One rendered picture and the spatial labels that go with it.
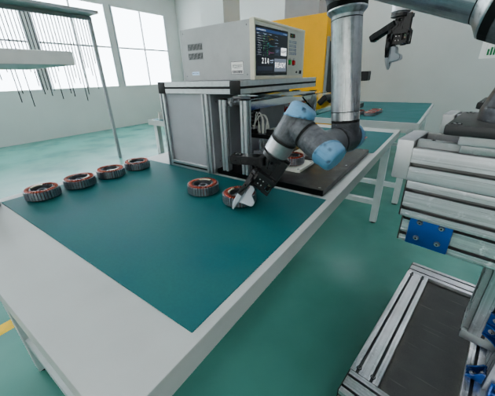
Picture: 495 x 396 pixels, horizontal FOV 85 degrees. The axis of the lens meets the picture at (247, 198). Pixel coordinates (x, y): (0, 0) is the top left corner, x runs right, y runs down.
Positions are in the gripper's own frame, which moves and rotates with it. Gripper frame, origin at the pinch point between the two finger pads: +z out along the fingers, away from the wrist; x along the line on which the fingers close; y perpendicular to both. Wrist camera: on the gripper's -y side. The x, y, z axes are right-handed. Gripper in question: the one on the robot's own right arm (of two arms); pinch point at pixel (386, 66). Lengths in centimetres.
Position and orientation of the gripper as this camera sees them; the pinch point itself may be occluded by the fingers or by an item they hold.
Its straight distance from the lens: 150.6
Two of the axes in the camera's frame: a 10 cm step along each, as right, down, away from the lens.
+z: 0.3, 9.1, 4.1
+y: 7.3, 2.6, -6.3
